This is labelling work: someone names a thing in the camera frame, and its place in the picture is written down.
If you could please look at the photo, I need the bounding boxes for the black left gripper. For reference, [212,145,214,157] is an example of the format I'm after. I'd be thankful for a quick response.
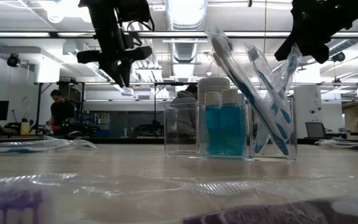
[76,6,154,88]

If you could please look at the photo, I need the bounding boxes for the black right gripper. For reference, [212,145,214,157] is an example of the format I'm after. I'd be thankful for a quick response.
[273,0,354,65]

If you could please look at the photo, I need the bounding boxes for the clear acrylic organizer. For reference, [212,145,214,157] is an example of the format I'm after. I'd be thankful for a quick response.
[163,93,298,163]

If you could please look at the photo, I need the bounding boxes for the teal mouthwash bottle white cap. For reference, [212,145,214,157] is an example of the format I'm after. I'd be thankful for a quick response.
[203,91,223,156]
[221,88,247,157]

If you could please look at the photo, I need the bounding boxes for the purple white toothbrush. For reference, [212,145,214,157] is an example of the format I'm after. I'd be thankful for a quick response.
[0,172,358,224]

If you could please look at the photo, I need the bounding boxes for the black ceiling spotlight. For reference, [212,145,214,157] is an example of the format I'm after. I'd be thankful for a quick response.
[331,51,346,62]
[6,53,21,68]

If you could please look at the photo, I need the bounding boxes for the blue storage bins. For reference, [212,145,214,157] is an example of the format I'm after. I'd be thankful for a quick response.
[85,111,111,138]

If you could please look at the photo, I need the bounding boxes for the person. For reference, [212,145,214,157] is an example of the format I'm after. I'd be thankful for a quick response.
[170,84,198,139]
[45,89,76,136]

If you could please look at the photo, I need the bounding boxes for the black overhead light bar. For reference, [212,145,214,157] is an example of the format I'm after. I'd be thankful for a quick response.
[0,30,358,39]

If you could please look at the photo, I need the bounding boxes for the black office chair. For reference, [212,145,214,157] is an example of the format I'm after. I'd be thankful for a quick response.
[305,121,328,139]

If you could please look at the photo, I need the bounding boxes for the white wipes canister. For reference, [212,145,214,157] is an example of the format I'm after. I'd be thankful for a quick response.
[197,77,232,105]

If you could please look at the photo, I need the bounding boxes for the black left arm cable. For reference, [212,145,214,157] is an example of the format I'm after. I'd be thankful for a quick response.
[126,12,155,47]

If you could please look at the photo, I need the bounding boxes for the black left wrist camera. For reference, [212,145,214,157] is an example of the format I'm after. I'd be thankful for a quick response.
[115,0,155,32]

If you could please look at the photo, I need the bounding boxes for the silver ventilation duct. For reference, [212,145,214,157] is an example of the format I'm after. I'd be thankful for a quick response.
[165,0,208,78]

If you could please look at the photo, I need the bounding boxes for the black aluminium table frame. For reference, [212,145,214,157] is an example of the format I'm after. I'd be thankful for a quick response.
[0,136,358,145]

